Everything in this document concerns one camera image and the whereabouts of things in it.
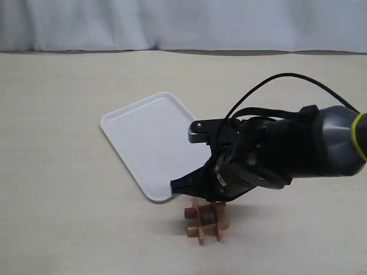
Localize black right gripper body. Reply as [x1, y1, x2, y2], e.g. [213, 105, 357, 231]
[204, 117, 292, 201]

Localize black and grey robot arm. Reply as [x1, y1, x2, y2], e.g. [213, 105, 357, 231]
[170, 105, 366, 202]

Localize white rectangular plastic tray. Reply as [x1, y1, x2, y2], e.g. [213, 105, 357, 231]
[100, 92, 210, 203]

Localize white backdrop curtain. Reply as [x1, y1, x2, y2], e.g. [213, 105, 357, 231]
[1, 1, 366, 53]

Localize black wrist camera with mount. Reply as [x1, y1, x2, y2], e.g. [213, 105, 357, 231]
[188, 117, 244, 152]

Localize black camera cable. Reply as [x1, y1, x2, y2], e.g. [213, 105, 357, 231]
[217, 73, 361, 150]

